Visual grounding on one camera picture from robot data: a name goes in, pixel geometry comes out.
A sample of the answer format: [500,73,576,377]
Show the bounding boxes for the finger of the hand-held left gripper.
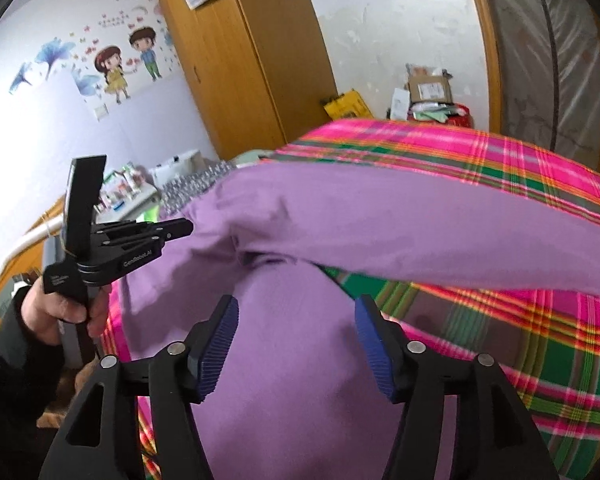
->
[105,217,195,252]
[96,219,157,237]

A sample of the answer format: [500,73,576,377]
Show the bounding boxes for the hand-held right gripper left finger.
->
[39,294,241,480]

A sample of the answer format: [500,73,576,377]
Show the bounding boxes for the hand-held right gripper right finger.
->
[354,294,561,480]

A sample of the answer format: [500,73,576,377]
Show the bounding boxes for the purple garment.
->
[117,160,600,480]

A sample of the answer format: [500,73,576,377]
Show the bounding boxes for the person's left forearm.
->
[0,287,67,463]

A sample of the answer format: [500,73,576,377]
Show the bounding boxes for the person's left hand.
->
[22,284,113,347]

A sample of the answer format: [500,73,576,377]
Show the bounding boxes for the cluttered white desk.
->
[97,149,204,212]

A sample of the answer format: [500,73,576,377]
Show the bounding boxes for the grey patterned cloth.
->
[157,160,232,214]

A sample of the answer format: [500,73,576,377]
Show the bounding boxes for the wooden wardrobe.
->
[155,0,338,161]

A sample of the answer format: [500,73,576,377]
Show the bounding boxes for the pink plaid blanket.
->
[100,119,600,480]

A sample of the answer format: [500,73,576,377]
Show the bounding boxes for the yellow box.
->
[322,90,374,121]

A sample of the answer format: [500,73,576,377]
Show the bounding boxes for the small white box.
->
[389,87,412,122]

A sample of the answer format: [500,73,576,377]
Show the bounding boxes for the open cardboard box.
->
[405,64,454,107]

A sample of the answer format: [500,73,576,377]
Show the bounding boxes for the clear plastic door curtain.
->
[480,0,600,181]

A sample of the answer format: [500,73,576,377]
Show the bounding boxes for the blue flower wall stickers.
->
[7,36,105,100]

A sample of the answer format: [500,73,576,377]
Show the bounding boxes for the cartoon children wall sticker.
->
[92,27,164,107]

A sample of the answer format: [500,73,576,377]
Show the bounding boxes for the wooden door frame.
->
[461,0,503,133]

